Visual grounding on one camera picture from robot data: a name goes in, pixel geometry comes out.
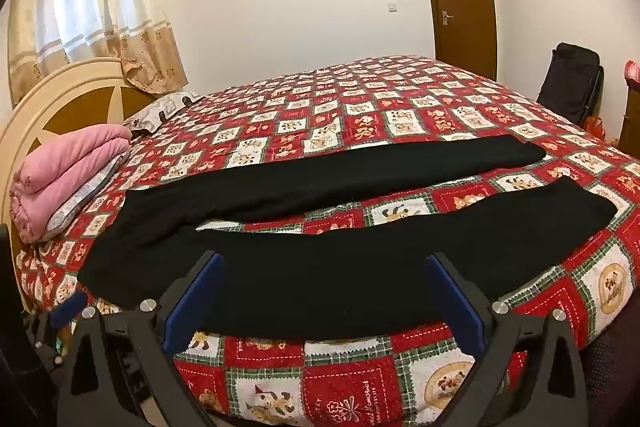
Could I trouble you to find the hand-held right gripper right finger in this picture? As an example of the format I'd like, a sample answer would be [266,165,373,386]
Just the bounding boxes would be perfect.
[424,253,589,427]

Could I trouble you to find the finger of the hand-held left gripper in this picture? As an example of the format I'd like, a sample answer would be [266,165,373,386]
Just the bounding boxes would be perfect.
[22,291,89,375]

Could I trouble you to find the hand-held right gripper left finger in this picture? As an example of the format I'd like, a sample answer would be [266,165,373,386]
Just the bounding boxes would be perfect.
[60,251,224,427]

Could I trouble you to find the black pants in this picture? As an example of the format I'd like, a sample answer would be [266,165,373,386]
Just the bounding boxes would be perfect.
[77,136,617,341]

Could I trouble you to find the pink folded blanket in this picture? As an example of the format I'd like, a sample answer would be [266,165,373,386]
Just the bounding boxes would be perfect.
[11,124,134,243]

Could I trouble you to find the white patterned pillow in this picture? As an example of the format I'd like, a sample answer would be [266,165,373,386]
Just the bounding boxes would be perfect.
[122,91,203,136]

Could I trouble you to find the red printed patchwork quilt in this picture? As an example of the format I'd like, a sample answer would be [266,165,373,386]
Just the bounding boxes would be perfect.
[15,54,640,427]

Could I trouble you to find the red bag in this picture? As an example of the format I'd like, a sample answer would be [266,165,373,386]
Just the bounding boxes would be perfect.
[585,117,609,142]

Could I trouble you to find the cream wooden headboard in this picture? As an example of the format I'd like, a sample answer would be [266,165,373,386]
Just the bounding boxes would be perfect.
[0,57,162,314]

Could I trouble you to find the black chair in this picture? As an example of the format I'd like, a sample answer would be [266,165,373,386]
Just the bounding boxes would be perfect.
[537,42,604,128]

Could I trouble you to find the brown wooden cabinet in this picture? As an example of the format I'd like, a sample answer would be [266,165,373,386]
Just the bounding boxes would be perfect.
[618,83,640,154]

